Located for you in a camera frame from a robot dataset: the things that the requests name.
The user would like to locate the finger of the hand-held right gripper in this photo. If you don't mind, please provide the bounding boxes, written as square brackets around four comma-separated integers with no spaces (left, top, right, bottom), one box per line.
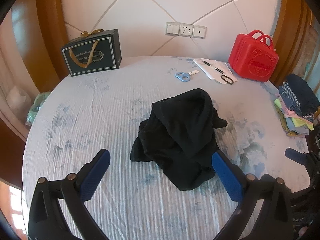
[285,147,310,166]

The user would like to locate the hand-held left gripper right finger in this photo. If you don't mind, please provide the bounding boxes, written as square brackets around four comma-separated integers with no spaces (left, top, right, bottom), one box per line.
[211,151,294,240]

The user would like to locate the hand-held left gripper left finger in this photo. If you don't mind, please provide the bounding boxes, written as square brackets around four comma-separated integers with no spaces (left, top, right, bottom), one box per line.
[27,149,112,240]

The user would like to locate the black printed t-shirt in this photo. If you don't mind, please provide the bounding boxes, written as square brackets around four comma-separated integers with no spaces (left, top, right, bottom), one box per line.
[129,88,228,192]

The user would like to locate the stack of folded clothes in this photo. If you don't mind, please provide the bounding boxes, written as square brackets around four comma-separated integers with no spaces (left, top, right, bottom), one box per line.
[274,74,320,138]

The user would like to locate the green plastic bag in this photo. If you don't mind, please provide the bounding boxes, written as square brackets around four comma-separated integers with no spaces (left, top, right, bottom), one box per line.
[24,92,52,126]

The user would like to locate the red plastic carry case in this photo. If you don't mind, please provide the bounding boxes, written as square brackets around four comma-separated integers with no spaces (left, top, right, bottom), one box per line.
[228,30,279,82]

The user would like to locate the white paper sheets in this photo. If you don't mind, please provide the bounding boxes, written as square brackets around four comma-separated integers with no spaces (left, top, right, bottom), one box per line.
[193,58,238,85]

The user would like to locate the blue small scissors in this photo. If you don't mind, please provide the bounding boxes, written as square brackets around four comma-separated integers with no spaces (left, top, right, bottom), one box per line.
[174,70,200,82]

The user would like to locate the black pen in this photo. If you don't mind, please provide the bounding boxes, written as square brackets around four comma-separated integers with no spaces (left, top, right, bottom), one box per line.
[201,59,223,74]

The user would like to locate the dark gift bag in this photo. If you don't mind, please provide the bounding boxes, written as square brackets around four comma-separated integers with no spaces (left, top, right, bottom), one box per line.
[61,29,122,77]

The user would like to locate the pink curtain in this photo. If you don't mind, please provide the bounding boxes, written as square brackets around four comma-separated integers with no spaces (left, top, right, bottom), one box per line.
[0,7,38,120]

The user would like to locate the white single-hole wall plate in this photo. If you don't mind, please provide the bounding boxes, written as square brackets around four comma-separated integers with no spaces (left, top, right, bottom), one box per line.
[193,25,207,39]

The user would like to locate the wooden headboard frame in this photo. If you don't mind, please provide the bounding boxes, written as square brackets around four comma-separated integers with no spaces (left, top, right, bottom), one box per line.
[11,0,313,140]

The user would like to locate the white wall socket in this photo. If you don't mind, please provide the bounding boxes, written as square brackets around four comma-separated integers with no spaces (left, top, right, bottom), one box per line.
[179,23,195,38]

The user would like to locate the white wall switch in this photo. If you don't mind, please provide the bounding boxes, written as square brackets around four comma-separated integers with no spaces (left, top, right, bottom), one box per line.
[165,22,181,36]

